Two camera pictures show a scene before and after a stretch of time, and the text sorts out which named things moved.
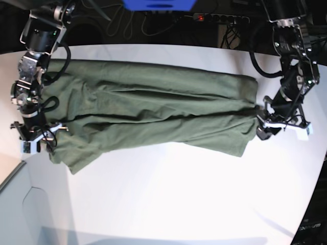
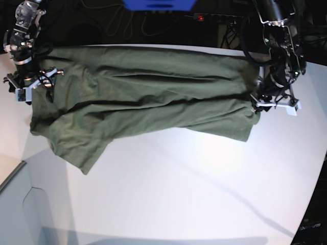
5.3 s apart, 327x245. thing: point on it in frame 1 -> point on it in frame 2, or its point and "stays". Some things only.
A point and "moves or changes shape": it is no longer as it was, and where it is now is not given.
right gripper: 279,109 -> 266,89
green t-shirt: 96,107 moves or changes shape
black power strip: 220,18 stays
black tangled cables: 230,34 stays
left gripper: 34,126 -> 25,72
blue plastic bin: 159,5 stays
